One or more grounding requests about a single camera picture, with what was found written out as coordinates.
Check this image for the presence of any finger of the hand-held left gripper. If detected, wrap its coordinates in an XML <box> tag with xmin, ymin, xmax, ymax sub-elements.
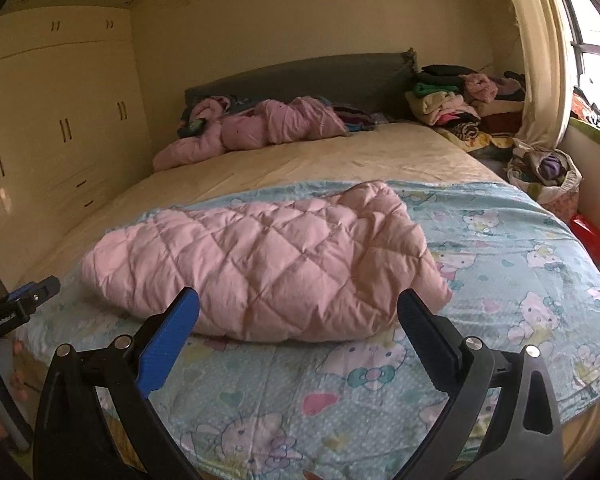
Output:
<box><xmin>6</xmin><ymin>275</ymin><xmax>62</xmax><ymax>308</ymax></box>

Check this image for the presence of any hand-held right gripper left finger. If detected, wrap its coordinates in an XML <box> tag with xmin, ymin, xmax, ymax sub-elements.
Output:
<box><xmin>32</xmin><ymin>286</ymin><xmax>203</xmax><ymax>480</ymax></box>

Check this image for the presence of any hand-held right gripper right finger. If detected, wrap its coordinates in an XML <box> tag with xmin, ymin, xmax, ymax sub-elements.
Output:
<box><xmin>396</xmin><ymin>288</ymin><xmax>566</xmax><ymax>480</ymax></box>

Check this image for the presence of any pink quilted coat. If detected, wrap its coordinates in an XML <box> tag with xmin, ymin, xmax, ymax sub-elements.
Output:
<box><xmin>79</xmin><ymin>180</ymin><xmax>453</xmax><ymax>343</ymax></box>

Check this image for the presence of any bag stuffed with clothes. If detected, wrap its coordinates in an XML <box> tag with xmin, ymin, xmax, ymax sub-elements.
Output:
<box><xmin>507</xmin><ymin>140</ymin><xmax>583</xmax><ymax>206</ymax></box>

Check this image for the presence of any pile of folded clothes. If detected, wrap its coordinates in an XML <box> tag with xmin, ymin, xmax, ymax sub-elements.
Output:
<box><xmin>405</xmin><ymin>64</ymin><xmax>531</xmax><ymax>150</ymax></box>

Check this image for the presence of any blue cartoon printed blanket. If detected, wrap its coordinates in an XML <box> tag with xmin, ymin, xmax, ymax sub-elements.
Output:
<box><xmin>20</xmin><ymin>180</ymin><xmax>600</xmax><ymax>480</ymax></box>

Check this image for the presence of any cream built-in wardrobe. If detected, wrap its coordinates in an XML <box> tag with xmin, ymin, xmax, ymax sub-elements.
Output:
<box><xmin>0</xmin><ymin>0</ymin><xmax>153</xmax><ymax>281</ymax></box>

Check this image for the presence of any red plastic object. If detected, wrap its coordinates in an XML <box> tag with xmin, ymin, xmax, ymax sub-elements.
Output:
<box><xmin>570</xmin><ymin>212</ymin><xmax>600</xmax><ymax>262</ymax></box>

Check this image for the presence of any bed with beige sheet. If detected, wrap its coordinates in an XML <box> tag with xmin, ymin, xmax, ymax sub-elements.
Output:
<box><xmin>0</xmin><ymin>120</ymin><xmax>600</xmax><ymax>480</ymax></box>

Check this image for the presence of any dark green cloth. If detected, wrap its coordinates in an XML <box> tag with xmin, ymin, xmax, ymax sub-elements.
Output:
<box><xmin>177</xmin><ymin>115</ymin><xmax>207</xmax><ymax>139</ymax></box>

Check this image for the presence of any striped multicolour cloth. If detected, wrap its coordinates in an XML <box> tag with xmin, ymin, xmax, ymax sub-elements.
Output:
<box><xmin>330</xmin><ymin>102</ymin><xmax>396</xmax><ymax>134</ymax></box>

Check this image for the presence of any crumpled pink padded jacket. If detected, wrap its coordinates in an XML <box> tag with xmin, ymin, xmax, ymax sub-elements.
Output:
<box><xmin>152</xmin><ymin>95</ymin><xmax>353</xmax><ymax>171</ymax></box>

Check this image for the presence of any patterned cloth on windowsill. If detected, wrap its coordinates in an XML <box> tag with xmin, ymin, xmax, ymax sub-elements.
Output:
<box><xmin>570</xmin><ymin>87</ymin><xmax>600</xmax><ymax>138</ymax></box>

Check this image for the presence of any grey padded headboard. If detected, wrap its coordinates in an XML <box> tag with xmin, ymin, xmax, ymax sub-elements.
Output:
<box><xmin>182</xmin><ymin>49</ymin><xmax>421</xmax><ymax>126</ymax></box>

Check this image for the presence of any cream curtain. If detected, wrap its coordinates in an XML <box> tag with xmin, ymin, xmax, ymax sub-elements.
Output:
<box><xmin>497</xmin><ymin>0</ymin><xmax>583</xmax><ymax>151</ymax></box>

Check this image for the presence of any window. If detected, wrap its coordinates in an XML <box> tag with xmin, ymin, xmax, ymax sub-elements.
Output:
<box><xmin>550</xmin><ymin>0</ymin><xmax>600</xmax><ymax>136</ymax></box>

